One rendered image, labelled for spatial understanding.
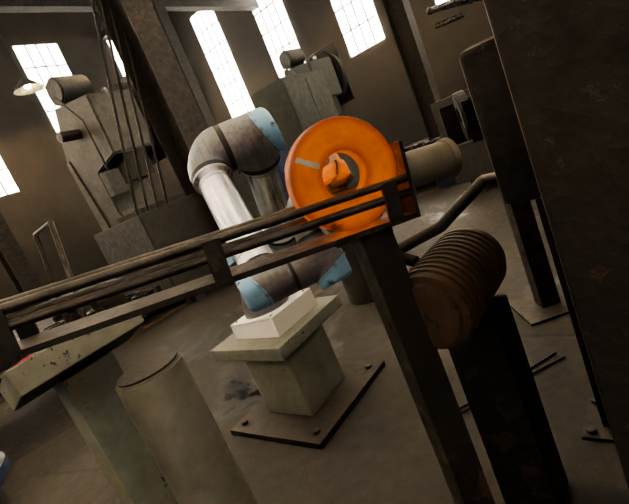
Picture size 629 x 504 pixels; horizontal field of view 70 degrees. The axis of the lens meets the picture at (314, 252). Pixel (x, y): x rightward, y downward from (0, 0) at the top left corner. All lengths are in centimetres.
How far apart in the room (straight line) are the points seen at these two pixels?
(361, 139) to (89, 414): 69
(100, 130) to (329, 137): 559
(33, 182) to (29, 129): 137
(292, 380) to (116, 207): 523
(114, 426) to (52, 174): 1255
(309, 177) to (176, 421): 47
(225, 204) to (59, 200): 1234
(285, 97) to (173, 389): 389
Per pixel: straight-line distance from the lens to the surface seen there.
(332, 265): 86
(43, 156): 1348
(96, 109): 615
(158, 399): 81
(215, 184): 101
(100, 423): 97
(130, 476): 102
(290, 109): 448
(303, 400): 143
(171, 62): 400
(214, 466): 88
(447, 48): 1161
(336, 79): 913
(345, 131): 62
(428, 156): 67
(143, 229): 370
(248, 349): 135
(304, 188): 60
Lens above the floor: 75
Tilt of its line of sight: 12 degrees down
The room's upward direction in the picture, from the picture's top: 23 degrees counter-clockwise
